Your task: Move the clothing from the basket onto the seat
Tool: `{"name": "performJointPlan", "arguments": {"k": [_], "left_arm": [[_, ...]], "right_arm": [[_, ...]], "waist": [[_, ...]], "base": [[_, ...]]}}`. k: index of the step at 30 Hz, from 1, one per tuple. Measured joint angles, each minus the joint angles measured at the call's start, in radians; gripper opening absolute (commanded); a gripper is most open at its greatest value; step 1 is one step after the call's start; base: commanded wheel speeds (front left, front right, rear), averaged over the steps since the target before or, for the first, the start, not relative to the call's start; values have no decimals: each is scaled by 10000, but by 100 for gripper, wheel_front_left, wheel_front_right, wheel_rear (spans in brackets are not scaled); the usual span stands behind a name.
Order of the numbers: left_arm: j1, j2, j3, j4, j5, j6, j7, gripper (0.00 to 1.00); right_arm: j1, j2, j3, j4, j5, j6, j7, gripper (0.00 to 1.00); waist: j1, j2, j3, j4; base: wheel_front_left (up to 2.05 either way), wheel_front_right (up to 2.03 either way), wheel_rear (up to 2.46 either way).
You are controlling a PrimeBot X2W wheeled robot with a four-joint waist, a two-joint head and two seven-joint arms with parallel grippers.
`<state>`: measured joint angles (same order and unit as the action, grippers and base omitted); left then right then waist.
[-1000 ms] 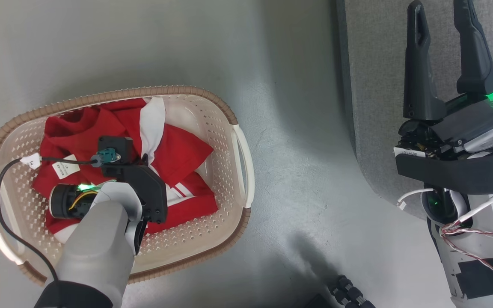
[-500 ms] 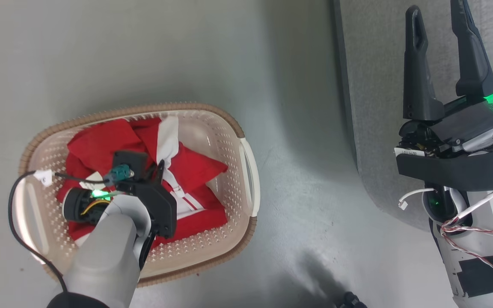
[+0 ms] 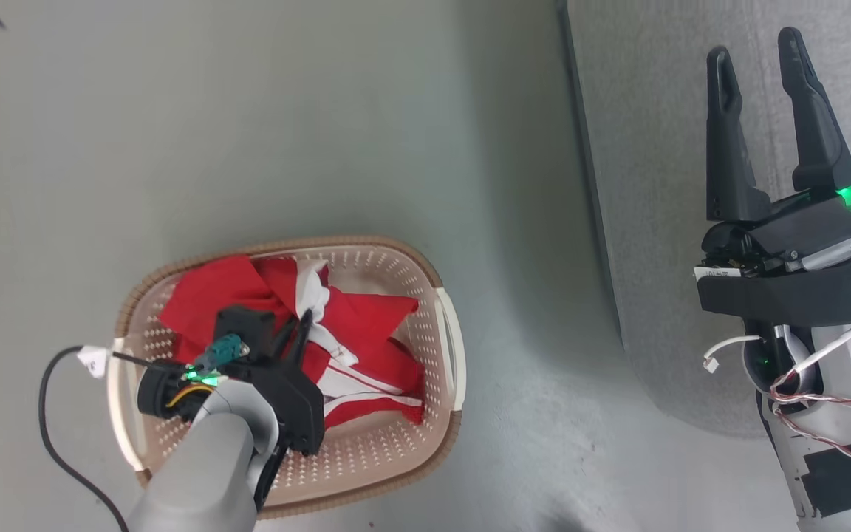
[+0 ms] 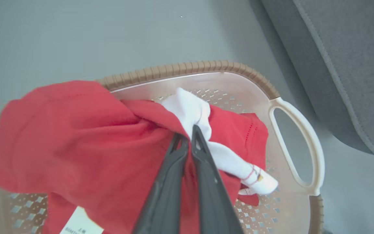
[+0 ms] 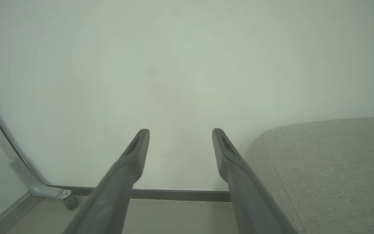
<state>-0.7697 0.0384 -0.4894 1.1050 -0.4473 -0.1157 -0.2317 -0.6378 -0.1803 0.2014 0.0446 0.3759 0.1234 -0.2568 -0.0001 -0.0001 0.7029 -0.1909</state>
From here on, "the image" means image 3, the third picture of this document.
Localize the black green-lit right gripper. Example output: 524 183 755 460
697 27 851 279

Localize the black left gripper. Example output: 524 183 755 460
237 309 326 457

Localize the red and white garment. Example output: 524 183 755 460
158 254 427 429

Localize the beige perforated plastic laundry basket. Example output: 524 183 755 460
106 236 466 520

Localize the white paper cable tag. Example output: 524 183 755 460
77 345 110 379

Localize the short white cable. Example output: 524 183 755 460
702 335 765 374

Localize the thin black cable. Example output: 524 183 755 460
38 346 191 532

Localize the red white twisted wire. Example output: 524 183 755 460
768 321 851 469

